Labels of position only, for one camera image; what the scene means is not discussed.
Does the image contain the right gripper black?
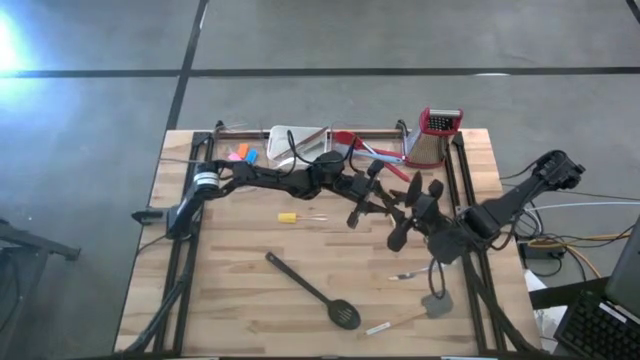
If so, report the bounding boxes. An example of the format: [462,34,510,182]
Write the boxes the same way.
[386,194,451,254]

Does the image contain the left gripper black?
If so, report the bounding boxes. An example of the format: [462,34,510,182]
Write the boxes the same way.
[339,172,409,231]

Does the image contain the grey-blue serving spoon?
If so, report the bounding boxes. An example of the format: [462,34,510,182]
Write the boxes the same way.
[370,152,404,166]

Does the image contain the teal patterned handle knife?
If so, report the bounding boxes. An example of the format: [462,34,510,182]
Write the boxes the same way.
[387,264,446,282]

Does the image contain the red spoon with metal neck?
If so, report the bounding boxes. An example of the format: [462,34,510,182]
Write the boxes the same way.
[333,130,412,183]

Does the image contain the silver metal table knife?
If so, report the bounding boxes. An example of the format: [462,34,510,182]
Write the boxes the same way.
[294,139,329,161]
[284,127,330,157]

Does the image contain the grey spatula with wooden handle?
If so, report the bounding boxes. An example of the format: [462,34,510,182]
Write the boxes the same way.
[364,288,455,337]

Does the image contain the small yellow silicone spatula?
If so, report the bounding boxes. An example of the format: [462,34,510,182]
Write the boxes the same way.
[277,211,330,225]

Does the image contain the black slotted serving spoon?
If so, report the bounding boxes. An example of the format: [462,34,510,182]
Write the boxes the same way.
[264,251,363,331]

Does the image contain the red box grater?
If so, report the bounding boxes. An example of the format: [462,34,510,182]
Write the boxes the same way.
[403,106,465,170]

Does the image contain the white plastic container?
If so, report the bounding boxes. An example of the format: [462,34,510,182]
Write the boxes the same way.
[266,124,332,169]

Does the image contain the black power strip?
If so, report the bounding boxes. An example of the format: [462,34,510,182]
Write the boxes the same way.
[518,239,569,261]

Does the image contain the white paper sheet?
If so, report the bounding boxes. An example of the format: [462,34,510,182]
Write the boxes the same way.
[523,269,569,341]

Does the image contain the black desk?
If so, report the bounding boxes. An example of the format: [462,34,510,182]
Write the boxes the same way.
[528,276,614,311]

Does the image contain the black keyboard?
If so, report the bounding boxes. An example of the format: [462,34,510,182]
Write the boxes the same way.
[553,292,640,360]

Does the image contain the computer monitor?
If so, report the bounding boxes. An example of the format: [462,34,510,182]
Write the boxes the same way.
[604,214,640,319]

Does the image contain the black metal stand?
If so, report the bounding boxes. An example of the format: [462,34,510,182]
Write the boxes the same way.
[0,217,82,360]

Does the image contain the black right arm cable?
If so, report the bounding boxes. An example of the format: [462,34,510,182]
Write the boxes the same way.
[427,254,447,301]

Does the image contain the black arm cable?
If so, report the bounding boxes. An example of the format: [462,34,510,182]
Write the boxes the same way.
[285,128,361,174]
[427,254,447,301]

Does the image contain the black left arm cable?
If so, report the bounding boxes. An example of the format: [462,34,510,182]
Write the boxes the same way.
[285,128,361,174]

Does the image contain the black cable bundle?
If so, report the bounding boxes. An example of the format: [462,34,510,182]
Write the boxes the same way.
[499,169,636,281]

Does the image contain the yellow cable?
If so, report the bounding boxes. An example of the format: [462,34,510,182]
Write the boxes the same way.
[527,234,634,279]

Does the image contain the black aluminium table frame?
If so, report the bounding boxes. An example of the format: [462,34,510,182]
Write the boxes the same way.
[122,119,544,359]

